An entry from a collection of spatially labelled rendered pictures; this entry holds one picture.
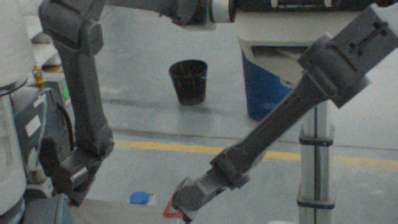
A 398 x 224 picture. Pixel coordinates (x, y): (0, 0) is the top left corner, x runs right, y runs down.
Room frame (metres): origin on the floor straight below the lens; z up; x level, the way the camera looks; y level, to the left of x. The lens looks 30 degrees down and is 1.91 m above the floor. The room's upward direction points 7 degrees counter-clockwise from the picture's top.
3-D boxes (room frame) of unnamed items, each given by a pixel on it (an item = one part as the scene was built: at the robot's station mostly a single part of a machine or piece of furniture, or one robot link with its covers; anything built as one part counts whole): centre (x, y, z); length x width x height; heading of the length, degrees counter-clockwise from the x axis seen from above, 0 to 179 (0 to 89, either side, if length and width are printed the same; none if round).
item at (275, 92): (3.20, -0.54, 0.32); 0.51 x 0.48 x 0.65; 160
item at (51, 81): (1.29, 0.38, 1.29); 0.08 x 0.05 x 0.09; 70
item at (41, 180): (1.04, 0.40, 1.14); 0.05 x 0.04 x 0.16; 160
